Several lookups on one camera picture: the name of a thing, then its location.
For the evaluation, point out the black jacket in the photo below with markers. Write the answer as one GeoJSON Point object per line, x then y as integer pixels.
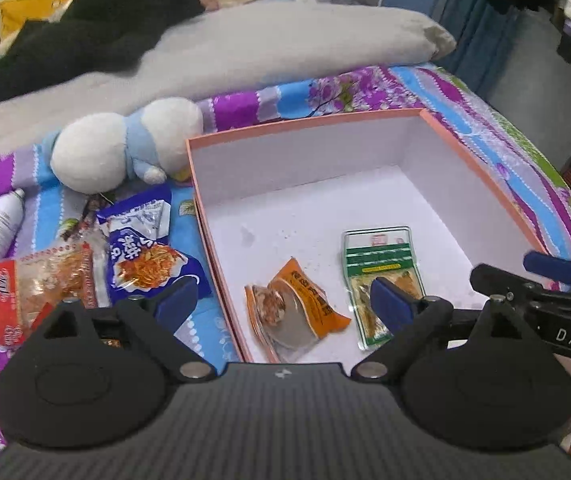
{"type": "Point", "coordinates": [90, 35]}

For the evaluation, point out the dark green snack packet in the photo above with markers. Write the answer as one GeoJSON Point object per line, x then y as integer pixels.
{"type": "Point", "coordinates": [375, 255]}

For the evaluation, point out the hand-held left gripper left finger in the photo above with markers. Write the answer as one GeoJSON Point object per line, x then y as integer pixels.
{"type": "Point", "coordinates": [175, 305]}

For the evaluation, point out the orange snack packet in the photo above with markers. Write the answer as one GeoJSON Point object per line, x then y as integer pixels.
{"type": "Point", "coordinates": [310, 305]}

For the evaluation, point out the blue noodle snack packet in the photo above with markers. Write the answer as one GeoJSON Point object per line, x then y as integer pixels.
{"type": "Point", "coordinates": [145, 260]}

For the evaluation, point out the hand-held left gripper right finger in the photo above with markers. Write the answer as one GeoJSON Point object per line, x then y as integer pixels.
{"type": "Point", "coordinates": [388, 305]}

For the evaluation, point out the brown silver foil snack packet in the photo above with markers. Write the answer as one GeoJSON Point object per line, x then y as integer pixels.
{"type": "Point", "coordinates": [82, 217]}

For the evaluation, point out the grey pillow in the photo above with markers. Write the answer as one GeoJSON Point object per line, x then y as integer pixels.
{"type": "Point", "coordinates": [215, 60]}

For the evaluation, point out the blue curtain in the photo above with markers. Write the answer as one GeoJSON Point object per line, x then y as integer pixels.
{"type": "Point", "coordinates": [465, 35]}

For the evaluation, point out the red edged snack packet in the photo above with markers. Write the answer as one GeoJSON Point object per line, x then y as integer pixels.
{"type": "Point", "coordinates": [40, 280]}

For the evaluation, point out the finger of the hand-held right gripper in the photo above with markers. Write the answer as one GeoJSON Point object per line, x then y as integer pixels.
{"type": "Point", "coordinates": [553, 266]}
{"type": "Point", "coordinates": [505, 285]}

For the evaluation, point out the purple floral bed sheet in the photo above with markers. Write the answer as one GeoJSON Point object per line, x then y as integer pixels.
{"type": "Point", "coordinates": [515, 150]}

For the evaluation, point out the white and blue plush toy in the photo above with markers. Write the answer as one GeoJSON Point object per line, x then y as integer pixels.
{"type": "Point", "coordinates": [95, 150]}

